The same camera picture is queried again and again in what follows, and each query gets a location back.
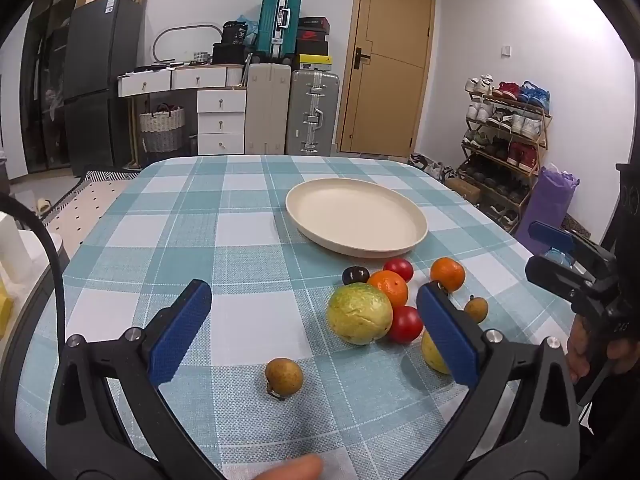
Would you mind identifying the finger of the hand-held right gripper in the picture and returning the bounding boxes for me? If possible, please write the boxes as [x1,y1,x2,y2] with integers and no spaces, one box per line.
[528,220,618,273]
[525,254,608,313]

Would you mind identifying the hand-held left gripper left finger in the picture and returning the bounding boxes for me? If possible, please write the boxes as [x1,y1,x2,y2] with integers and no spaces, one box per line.
[45,280,226,480]

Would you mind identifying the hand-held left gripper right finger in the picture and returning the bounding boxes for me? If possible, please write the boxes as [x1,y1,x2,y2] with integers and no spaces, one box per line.
[416,281,581,480]

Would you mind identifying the orange tangerine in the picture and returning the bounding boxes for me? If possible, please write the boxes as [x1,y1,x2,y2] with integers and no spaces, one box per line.
[430,257,466,293]
[368,270,410,308]

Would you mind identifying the large yellow-green guava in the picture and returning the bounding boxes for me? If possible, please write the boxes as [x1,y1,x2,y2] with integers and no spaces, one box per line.
[327,282,394,346]

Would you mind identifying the brown longan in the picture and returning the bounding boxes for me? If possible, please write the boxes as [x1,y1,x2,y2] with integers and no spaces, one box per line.
[264,357,304,401]
[463,295,489,322]

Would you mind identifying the cream round plate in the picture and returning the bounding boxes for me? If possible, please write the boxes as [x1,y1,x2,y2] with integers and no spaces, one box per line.
[285,177,429,260]

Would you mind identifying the person's right hand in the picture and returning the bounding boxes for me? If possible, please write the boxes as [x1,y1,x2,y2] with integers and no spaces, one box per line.
[566,317,640,385]

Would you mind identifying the person's left hand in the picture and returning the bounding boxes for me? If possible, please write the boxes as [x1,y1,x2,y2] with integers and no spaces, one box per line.
[240,455,325,480]

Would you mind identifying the yellow round fruit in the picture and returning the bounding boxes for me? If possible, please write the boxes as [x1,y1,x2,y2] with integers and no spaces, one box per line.
[421,331,452,375]

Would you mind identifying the purple bag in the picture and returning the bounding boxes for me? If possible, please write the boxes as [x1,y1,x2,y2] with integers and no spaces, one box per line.
[515,162,581,256]

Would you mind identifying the red tomato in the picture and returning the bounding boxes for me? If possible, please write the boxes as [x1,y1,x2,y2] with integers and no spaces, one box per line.
[383,258,414,283]
[388,305,425,344]

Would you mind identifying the teal checked tablecloth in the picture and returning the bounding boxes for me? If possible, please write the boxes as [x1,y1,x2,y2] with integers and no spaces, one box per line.
[15,154,608,480]

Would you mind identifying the wooden shoe rack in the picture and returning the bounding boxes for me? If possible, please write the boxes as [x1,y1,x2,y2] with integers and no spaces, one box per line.
[460,87,553,233]

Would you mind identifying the group of assorted shoes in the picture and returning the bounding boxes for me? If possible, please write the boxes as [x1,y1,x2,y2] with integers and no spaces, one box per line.
[462,76,551,228]

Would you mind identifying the pile of floor shoes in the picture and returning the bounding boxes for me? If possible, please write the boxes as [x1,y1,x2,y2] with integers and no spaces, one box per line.
[407,152,458,181]

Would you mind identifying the cream dotted rug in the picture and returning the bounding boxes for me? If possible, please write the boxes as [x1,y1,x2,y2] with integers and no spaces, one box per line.
[37,180,136,256]

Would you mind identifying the striped floor mat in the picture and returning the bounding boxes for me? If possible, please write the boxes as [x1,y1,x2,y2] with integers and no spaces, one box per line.
[82,170,143,182]

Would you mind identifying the yellow object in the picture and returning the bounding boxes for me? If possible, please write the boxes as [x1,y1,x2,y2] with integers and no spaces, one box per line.
[0,280,15,336]

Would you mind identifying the woven laundry basket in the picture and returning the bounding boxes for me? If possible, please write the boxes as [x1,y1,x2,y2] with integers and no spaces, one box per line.
[139,103,186,154]

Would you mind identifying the white desk with drawers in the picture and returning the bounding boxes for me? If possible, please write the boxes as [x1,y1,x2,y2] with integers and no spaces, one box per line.
[117,62,248,157]

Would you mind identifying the beige suitcase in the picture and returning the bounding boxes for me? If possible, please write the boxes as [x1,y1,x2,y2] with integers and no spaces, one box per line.
[245,62,292,156]

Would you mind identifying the tan wooden door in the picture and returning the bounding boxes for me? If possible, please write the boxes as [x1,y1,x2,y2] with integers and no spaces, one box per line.
[336,0,435,158]

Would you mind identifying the silver suitcase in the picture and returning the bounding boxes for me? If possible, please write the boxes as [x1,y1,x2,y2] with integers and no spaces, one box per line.
[286,70,341,157]

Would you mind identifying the dark grey refrigerator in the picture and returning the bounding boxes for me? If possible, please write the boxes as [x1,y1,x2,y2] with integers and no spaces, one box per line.
[64,0,143,171]

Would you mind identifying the glass door wardrobe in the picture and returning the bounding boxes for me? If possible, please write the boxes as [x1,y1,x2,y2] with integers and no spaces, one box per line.
[20,0,76,176]

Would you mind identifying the black case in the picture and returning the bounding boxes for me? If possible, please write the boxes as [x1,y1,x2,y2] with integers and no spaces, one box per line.
[212,42,256,65]

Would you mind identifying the yellow and black shoe box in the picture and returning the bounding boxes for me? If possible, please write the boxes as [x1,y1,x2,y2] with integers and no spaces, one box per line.
[295,54,333,72]

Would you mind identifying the red and black shoe box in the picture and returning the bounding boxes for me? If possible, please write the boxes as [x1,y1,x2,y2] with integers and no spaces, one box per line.
[297,32,331,56]

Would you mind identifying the black tub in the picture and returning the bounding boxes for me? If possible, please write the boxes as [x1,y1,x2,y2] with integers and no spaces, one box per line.
[222,21,250,45]

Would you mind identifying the blue plastic bag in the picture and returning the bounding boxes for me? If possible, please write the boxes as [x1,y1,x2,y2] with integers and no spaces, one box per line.
[235,12,261,46]

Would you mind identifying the teal suitcase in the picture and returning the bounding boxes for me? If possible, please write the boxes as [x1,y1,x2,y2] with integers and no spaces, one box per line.
[257,0,305,64]

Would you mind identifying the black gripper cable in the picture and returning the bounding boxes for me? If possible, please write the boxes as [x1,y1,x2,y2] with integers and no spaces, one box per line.
[0,192,68,356]

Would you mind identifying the arched metal mirror frame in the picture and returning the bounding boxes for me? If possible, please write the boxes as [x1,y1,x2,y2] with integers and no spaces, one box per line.
[152,23,223,63]

